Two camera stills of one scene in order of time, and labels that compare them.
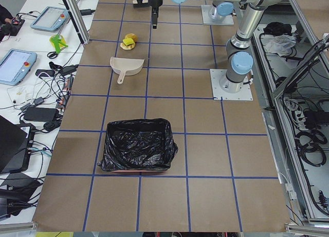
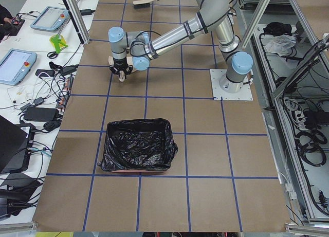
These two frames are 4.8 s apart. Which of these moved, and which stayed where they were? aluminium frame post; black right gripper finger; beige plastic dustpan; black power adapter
Moved: black right gripper finger
Stayed: aluminium frame post; black power adapter; beige plastic dustpan
